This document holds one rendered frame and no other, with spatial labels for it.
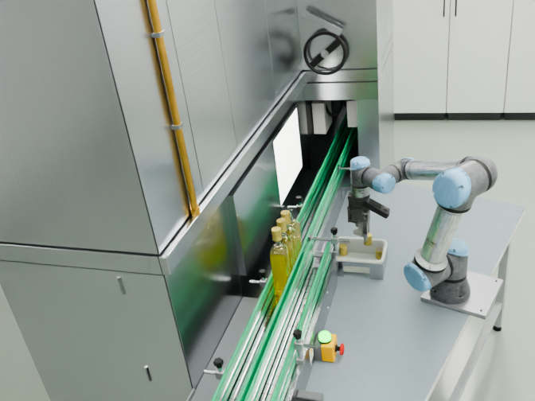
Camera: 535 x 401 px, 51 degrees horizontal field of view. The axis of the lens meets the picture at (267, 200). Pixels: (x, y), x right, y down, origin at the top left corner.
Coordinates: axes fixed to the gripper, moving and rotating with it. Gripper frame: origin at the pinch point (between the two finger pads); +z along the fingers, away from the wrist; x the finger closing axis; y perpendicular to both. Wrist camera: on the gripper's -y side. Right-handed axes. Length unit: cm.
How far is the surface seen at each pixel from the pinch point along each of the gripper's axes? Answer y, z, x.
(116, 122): 45, -86, 87
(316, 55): 34, -55, -74
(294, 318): 19, 4, 50
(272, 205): 38.7, -14.0, 2.5
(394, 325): -14.0, 16.7, 33.0
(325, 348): 7, 10, 56
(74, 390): 89, 13, 87
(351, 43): 16, -60, -75
